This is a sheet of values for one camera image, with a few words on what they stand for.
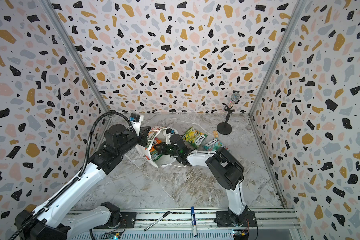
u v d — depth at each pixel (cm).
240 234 72
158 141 88
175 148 73
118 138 52
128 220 73
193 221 73
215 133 109
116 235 70
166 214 76
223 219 74
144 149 77
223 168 52
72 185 44
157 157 90
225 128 112
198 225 73
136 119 60
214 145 100
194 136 105
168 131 84
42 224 37
